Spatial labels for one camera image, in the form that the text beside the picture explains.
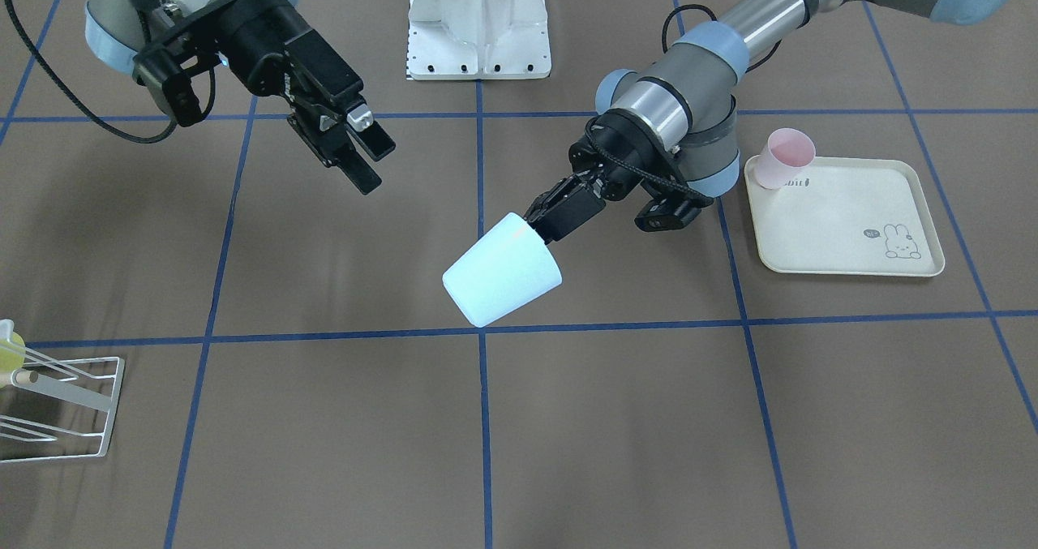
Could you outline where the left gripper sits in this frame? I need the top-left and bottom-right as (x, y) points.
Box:
(523, 109), (714, 245)

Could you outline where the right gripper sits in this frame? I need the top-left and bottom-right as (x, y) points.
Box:
(132, 0), (397, 195)

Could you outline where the pink plastic cup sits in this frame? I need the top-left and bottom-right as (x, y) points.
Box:
(752, 127), (816, 190)

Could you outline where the yellow plastic cup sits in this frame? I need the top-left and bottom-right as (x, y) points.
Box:
(1, 333), (25, 388)

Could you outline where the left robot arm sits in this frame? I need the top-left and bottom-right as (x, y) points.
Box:
(524, 0), (1009, 242)

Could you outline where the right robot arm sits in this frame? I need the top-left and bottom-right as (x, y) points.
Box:
(3, 0), (394, 194)

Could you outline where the white plastic tray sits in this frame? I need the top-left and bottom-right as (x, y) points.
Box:
(743, 157), (946, 278)

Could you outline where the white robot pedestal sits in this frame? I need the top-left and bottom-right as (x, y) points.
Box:
(405, 0), (552, 81)

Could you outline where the white wire cup rack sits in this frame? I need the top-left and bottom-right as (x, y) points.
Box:
(1, 319), (127, 465)

